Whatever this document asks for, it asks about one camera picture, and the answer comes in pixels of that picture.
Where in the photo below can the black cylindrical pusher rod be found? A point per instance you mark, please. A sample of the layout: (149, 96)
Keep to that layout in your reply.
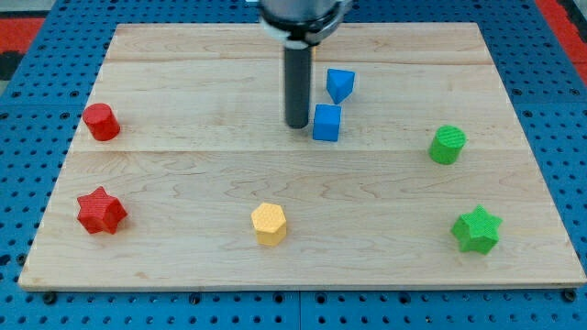
(297, 83)

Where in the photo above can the blue cube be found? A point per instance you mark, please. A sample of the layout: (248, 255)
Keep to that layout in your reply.
(326, 122)

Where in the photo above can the blue triangular prism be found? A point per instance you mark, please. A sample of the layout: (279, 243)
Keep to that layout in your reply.
(340, 84)

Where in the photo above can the wooden board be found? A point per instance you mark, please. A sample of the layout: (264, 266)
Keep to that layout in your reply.
(203, 143)

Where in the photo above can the yellow hexagon block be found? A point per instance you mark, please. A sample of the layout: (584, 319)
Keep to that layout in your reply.
(269, 223)

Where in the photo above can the green cylinder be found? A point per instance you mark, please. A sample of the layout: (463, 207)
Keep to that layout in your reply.
(447, 144)

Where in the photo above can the red cylinder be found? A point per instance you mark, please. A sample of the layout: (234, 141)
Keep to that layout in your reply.
(101, 121)

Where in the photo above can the green star block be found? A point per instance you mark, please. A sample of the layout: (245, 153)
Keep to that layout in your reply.
(477, 231)

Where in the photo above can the red star block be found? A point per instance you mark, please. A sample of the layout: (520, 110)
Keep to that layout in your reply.
(100, 212)

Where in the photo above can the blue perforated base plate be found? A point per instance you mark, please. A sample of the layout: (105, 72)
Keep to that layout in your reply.
(40, 110)

